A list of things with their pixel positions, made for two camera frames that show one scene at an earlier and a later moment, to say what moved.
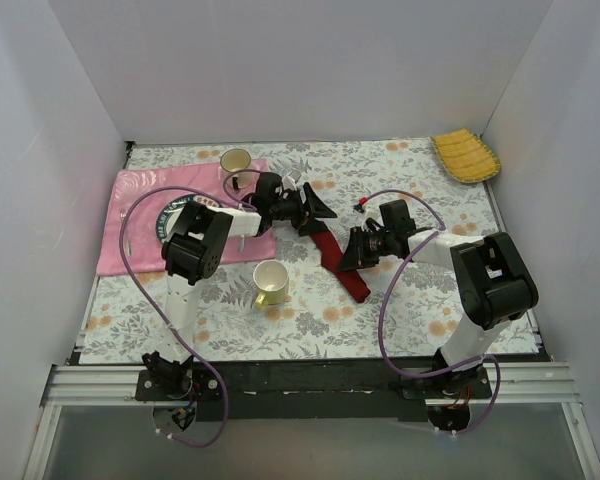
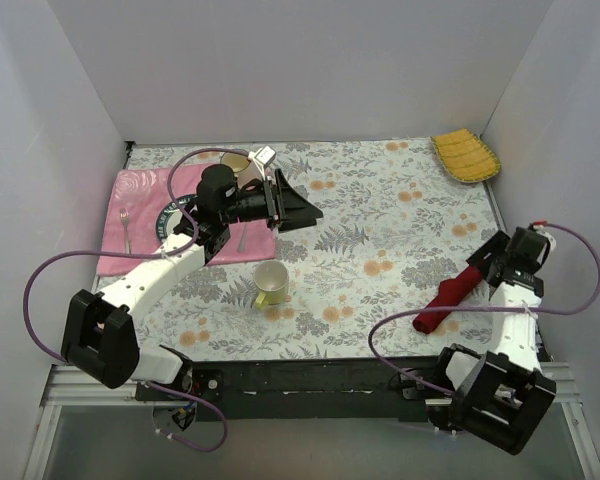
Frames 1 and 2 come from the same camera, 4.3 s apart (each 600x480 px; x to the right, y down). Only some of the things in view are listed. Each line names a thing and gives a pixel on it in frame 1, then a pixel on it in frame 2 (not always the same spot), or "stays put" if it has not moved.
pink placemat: [130, 242] stays put
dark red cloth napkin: [330, 256] -> [450, 293]
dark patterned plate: [168, 216] stays put
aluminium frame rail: [534, 383] stays put
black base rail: [306, 390] stays put
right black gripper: [361, 247] -> [491, 258]
